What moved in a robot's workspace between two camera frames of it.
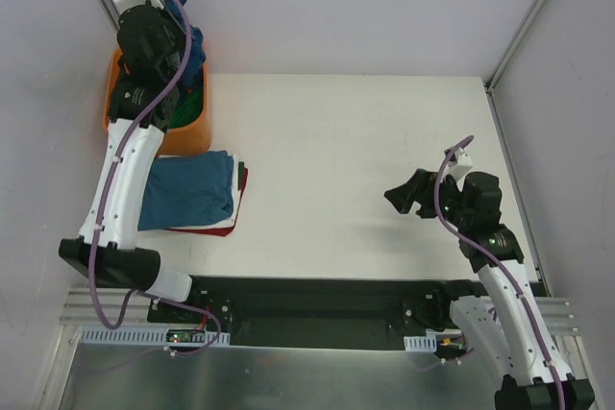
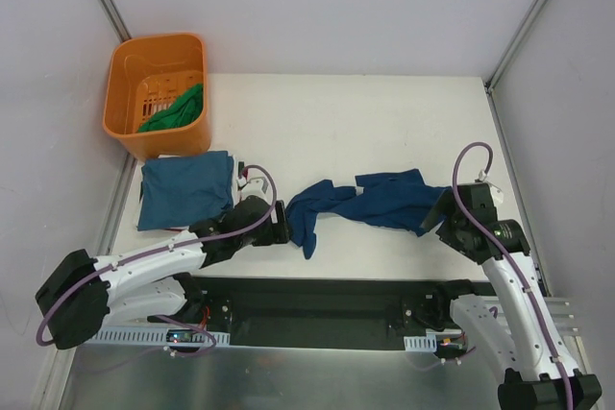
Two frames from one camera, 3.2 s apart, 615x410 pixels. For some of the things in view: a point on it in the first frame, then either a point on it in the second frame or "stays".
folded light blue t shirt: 186,191 stays
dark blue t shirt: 193,74 -> 397,197
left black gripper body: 174,62 -> 280,224
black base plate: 316,312 stays
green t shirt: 187,110 stays
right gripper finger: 420,188 -> 439,209
